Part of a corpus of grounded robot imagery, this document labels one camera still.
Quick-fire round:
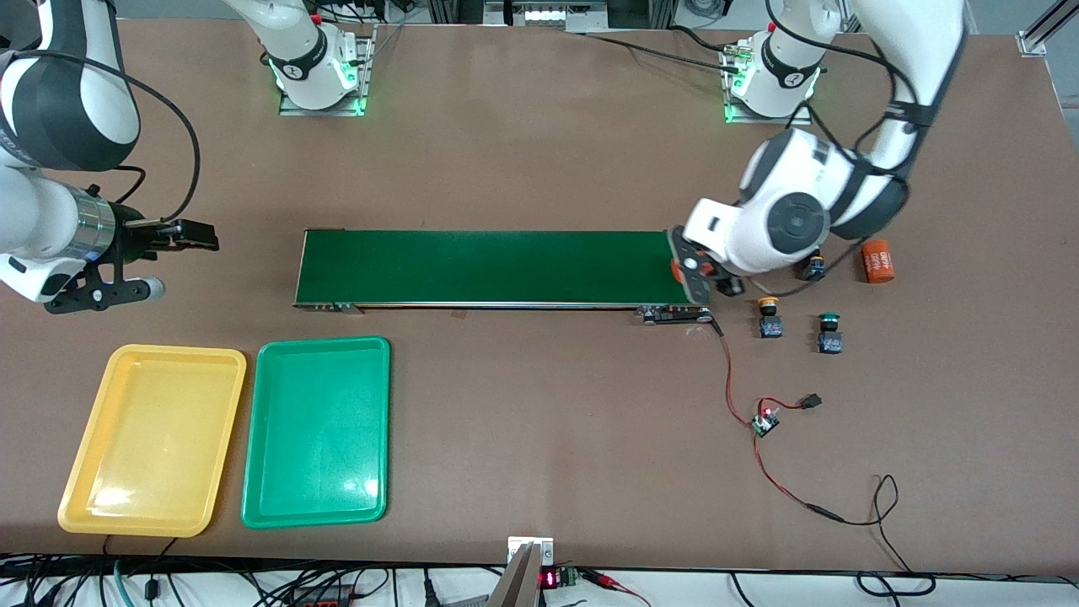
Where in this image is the red black conveyor wire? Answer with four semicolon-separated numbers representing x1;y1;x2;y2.
711;316;758;425

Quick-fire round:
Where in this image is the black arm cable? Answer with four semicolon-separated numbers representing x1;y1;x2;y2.
13;51;203;228
742;0;928;298

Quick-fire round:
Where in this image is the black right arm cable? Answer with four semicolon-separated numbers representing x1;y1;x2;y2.
13;51;203;228

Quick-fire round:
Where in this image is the green plastic tray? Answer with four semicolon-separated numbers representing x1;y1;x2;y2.
241;336;392;529

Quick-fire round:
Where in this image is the long red black power wire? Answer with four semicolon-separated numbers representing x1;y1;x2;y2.
753;434;938;598

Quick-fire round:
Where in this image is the red clip lead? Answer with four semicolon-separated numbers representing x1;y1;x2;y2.
580;569;652;607

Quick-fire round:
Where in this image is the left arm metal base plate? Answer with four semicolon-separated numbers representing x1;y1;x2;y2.
723;42;814;126

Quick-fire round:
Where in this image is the green conveyor belt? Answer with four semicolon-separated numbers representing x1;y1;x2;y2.
293;228;719;326

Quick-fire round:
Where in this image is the aluminium frame with light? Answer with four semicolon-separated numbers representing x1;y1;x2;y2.
426;0;675;33

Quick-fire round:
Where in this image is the grey metal camera bracket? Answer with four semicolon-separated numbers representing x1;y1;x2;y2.
487;536;556;607

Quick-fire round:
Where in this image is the yellow plastic tray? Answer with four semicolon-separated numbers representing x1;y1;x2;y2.
57;344;248;538

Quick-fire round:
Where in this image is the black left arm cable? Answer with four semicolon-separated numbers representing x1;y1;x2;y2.
742;0;928;298

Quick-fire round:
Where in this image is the black cable on table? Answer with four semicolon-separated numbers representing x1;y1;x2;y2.
582;32;743;73

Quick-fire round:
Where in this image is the aluminium corner profile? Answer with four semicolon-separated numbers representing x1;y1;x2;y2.
1016;0;1079;56

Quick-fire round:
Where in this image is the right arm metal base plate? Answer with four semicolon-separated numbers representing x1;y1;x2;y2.
278;25;376;117

